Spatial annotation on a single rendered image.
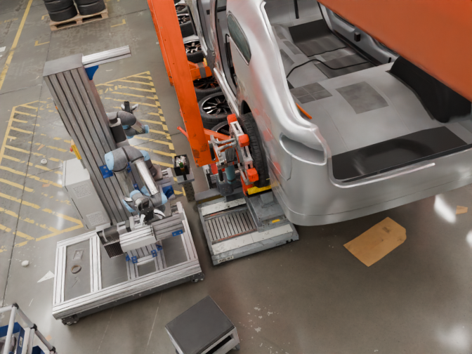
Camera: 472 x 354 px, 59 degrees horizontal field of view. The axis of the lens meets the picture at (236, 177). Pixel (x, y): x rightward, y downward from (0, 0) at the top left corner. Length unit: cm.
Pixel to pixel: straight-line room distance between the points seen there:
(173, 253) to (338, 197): 170
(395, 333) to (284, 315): 83
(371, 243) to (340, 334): 95
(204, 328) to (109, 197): 123
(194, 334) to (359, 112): 224
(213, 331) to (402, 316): 145
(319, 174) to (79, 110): 164
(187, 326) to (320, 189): 139
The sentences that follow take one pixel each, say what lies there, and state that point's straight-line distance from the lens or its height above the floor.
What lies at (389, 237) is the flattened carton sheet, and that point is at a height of 1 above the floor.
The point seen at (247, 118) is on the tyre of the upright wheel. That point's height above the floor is 117.
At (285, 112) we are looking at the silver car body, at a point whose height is 165.
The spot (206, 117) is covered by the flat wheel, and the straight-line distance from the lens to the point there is 496.
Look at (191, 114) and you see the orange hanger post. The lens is 385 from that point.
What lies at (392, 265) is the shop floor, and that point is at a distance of 387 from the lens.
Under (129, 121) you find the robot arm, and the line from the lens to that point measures 345.
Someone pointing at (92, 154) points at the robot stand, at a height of 138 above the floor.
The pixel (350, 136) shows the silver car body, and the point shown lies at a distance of 360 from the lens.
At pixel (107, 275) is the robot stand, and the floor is 21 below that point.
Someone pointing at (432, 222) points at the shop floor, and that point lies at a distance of 427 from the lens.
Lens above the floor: 301
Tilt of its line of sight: 39 degrees down
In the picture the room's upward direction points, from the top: 11 degrees counter-clockwise
